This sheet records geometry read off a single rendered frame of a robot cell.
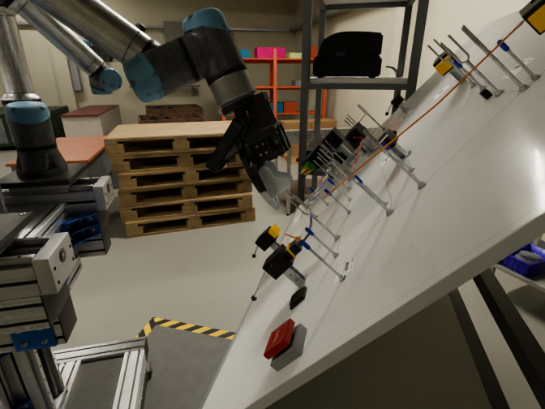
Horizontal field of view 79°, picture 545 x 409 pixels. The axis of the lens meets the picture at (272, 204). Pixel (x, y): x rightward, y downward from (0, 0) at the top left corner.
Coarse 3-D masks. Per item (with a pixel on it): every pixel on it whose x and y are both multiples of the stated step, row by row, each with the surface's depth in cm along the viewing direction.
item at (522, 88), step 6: (462, 30) 52; (468, 30) 53; (468, 36) 52; (474, 36) 53; (474, 42) 52; (480, 42) 53; (480, 48) 52; (486, 48) 53; (486, 54) 53; (492, 54) 52; (492, 60) 53; (498, 60) 52; (498, 66) 53; (504, 72) 53; (510, 72) 53; (510, 78) 53; (516, 78) 53; (522, 84) 53; (528, 84) 53; (522, 90) 53
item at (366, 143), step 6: (354, 126) 111; (360, 126) 111; (348, 132) 113; (354, 132) 112; (360, 132) 108; (348, 138) 110; (354, 138) 113; (360, 138) 109; (366, 138) 112; (354, 144) 111; (366, 144) 113; (372, 144) 112; (372, 150) 114
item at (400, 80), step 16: (304, 0) 136; (320, 0) 163; (336, 0) 172; (352, 0) 172; (368, 0) 172; (384, 0) 172; (400, 0) 172; (304, 16) 138; (320, 16) 185; (416, 16) 132; (304, 32) 141; (320, 32) 188; (416, 32) 131; (304, 48) 143; (400, 48) 182; (416, 48) 133; (304, 64) 145; (400, 64) 184; (416, 64) 135; (304, 80) 148; (320, 80) 149; (336, 80) 148; (352, 80) 146; (368, 80) 145; (384, 80) 143; (400, 80) 142; (416, 80) 137; (304, 96) 150; (320, 96) 200; (304, 112) 153; (320, 112) 205; (304, 128) 155; (304, 144) 158; (304, 192) 167
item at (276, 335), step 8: (288, 320) 53; (280, 328) 53; (288, 328) 51; (272, 336) 53; (280, 336) 50; (288, 336) 50; (272, 344) 50; (280, 344) 49; (288, 344) 49; (264, 352) 51; (272, 352) 50; (280, 352) 51
